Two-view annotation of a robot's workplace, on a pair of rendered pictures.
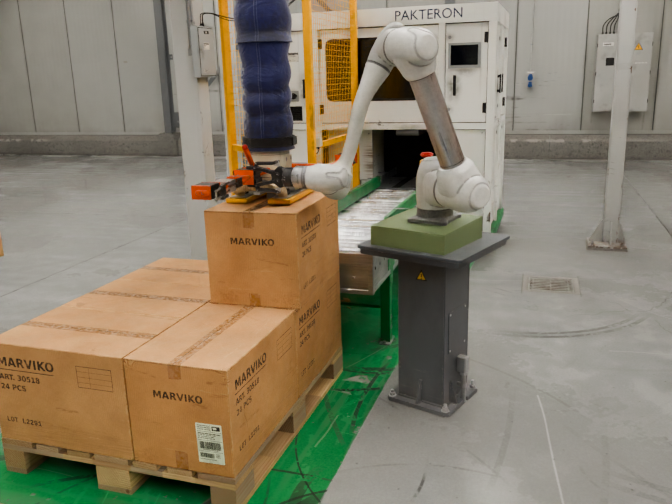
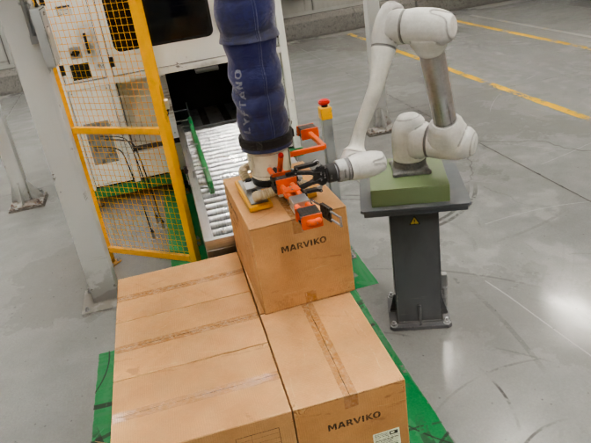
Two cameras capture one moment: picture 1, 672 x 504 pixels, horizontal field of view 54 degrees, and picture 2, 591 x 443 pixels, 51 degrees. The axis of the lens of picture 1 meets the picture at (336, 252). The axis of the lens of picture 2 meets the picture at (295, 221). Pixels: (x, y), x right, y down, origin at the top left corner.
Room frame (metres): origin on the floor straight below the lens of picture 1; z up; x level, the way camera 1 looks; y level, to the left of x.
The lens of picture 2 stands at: (0.69, 1.39, 1.98)
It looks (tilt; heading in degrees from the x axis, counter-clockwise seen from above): 26 degrees down; 331
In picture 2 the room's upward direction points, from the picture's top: 9 degrees counter-clockwise
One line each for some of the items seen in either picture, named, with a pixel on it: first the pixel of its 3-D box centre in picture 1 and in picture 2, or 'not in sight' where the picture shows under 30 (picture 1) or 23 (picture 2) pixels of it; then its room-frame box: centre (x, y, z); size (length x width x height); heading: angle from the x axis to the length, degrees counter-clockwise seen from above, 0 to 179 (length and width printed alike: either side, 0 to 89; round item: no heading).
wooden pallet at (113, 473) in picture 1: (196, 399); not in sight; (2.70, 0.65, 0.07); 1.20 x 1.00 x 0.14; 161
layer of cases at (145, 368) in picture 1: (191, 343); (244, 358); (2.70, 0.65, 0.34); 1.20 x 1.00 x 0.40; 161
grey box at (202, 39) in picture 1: (204, 52); (46, 36); (4.24, 0.77, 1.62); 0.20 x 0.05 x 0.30; 161
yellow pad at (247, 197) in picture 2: (252, 190); (251, 190); (2.92, 0.37, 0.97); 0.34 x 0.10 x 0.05; 163
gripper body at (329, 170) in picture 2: (283, 176); (324, 174); (2.59, 0.20, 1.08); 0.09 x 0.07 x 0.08; 73
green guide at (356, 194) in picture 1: (346, 197); (193, 150); (4.77, -0.09, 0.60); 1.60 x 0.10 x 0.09; 161
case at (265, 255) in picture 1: (277, 242); (285, 231); (2.88, 0.26, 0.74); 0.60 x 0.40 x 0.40; 164
